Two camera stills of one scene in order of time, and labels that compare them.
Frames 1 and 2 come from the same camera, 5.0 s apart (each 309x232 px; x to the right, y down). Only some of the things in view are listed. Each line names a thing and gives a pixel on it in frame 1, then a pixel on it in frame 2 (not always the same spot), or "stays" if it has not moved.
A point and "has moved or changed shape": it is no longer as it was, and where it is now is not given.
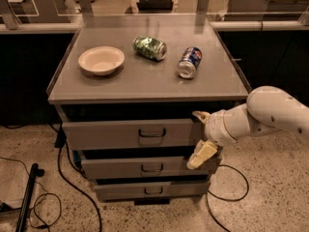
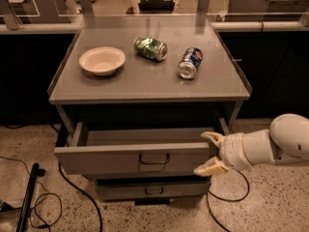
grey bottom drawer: [152, 189] stays
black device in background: [154, 4] stays
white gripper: [216, 130] → [234, 152]
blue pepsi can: [189, 62] stays
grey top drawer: [128, 133] has moved or changed shape
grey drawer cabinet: [127, 88] stays
